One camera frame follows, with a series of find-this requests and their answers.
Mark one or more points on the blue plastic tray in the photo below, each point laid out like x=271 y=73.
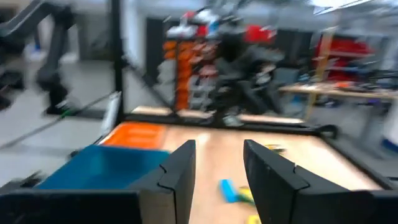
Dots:
x=102 y=168

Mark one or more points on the yellow Crayola crayon box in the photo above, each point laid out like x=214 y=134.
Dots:
x=274 y=148
x=246 y=194

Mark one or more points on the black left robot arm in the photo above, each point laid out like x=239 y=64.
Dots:
x=242 y=87

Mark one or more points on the red cabinet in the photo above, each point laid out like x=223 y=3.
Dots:
x=342 y=59

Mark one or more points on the blue eraser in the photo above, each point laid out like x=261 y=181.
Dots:
x=228 y=190

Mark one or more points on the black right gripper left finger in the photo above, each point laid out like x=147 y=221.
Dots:
x=174 y=186

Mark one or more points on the white plate on frame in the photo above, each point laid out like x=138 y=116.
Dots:
x=110 y=113

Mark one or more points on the black aluminium table frame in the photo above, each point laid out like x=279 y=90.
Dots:
x=117 y=62

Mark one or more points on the background black robot arm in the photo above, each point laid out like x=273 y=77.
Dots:
x=56 y=62

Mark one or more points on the orange plastic tray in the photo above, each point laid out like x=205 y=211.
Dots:
x=136 y=135

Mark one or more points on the storage rack with orange bins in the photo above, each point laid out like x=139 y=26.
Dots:
x=183 y=77

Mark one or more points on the yellow packets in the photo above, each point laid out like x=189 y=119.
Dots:
x=253 y=219

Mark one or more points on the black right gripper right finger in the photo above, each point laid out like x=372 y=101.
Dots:
x=280 y=193

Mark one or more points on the wooden workbench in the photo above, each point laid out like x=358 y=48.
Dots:
x=335 y=90

